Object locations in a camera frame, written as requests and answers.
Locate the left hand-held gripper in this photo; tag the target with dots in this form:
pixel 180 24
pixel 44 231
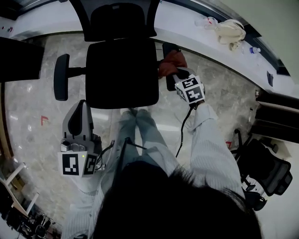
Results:
pixel 70 163

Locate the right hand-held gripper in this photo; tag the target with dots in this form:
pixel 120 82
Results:
pixel 192 91

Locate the red-brown cloth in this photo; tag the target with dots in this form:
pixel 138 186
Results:
pixel 171 63

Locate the person's left forearm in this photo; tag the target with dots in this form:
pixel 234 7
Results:
pixel 93 198

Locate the person's right forearm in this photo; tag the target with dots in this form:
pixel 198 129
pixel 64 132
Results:
pixel 203 130

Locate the beige bag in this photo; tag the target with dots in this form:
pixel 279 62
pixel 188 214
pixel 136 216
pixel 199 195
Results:
pixel 231 32

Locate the red floor tape mark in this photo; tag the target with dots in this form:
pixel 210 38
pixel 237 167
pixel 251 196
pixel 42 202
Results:
pixel 228 144
pixel 43 120

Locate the white window ledge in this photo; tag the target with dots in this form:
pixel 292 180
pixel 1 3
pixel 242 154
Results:
pixel 187 28

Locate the clear plastic bag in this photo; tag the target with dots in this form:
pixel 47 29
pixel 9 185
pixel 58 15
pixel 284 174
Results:
pixel 205 23

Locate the black office chair with headrest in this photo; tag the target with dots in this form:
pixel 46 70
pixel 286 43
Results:
pixel 121 77

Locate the person's light blue jeans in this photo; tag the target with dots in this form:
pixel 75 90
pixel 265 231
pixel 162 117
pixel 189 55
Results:
pixel 149 135

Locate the small white bottle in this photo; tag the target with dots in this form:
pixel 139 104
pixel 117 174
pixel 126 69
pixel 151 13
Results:
pixel 257 93

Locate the small black case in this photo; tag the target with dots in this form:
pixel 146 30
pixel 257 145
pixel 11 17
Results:
pixel 270 79

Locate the large black screen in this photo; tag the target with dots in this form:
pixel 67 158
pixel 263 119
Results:
pixel 18 60

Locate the white metal rack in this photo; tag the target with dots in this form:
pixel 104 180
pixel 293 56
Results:
pixel 31 203

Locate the person's white striped shirt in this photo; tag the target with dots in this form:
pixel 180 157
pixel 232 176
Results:
pixel 79 219

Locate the black equipment pile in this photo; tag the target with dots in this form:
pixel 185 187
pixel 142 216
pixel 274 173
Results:
pixel 23 224

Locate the small red object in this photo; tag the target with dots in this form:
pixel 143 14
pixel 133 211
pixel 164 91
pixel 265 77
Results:
pixel 9 29

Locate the black mesh swivel chair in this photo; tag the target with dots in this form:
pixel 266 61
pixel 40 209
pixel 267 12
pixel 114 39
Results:
pixel 273 168

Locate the dark swivel chair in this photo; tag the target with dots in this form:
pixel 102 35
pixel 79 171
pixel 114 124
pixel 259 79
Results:
pixel 255 203

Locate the black window sill rail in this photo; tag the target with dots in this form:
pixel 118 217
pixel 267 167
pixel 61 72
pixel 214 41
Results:
pixel 253 30

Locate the dark window frame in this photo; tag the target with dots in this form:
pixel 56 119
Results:
pixel 35 5

